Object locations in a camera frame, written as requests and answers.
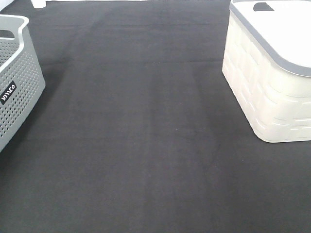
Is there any black table cloth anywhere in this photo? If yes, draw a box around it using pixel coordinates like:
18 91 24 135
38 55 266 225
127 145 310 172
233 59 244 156
0 0 311 233

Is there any white woven-pattern storage basket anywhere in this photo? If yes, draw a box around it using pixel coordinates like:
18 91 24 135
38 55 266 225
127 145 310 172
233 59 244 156
222 0 311 143

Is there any grey perforated plastic basket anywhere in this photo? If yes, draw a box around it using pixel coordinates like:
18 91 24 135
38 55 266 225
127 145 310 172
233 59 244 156
0 15 46 149

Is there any white cup at table edge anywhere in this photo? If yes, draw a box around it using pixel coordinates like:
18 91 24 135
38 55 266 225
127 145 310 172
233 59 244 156
31 0 47 9

